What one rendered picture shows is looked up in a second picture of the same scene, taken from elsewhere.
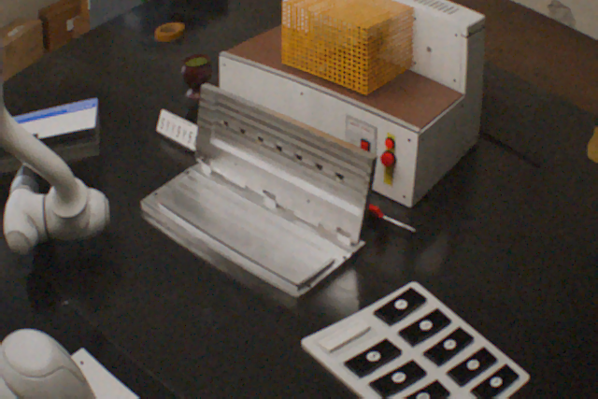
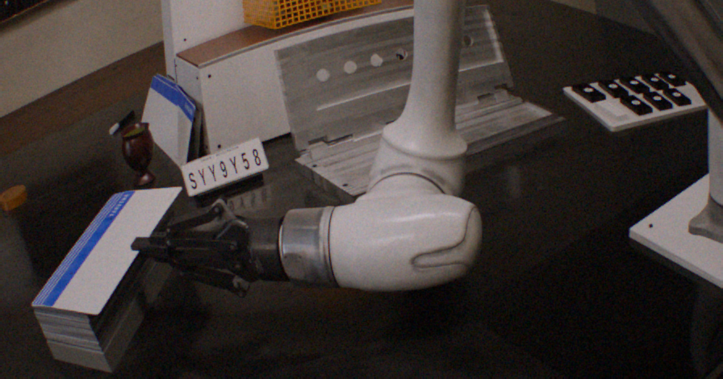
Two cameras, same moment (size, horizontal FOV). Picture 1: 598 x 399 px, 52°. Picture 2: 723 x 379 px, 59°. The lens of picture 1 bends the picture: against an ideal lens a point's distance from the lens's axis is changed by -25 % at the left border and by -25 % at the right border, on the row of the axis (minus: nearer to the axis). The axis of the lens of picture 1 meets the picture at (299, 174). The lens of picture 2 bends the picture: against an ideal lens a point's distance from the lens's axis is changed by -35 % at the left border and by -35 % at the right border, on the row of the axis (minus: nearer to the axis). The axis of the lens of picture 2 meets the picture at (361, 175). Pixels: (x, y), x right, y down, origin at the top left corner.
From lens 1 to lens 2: 1.68 m
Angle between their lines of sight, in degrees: 56
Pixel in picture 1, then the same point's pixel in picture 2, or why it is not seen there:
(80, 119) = (148, 201)
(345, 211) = (493, 65)
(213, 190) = (367, 152)
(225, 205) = not seen: hidden behind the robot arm
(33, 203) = (407, 182)
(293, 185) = not seen: hidden behind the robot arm
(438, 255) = (534, 81)
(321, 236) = (491, 105)
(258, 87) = (262, 70)
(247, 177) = (386, 111)
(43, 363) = not seen: outside the picture
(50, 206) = (439, 154)
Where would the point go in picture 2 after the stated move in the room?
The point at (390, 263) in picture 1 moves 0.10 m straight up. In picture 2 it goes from (532, 96) to (524, 51)
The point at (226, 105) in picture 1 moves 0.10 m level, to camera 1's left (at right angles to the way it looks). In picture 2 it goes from (317, 52) to (290, 71)
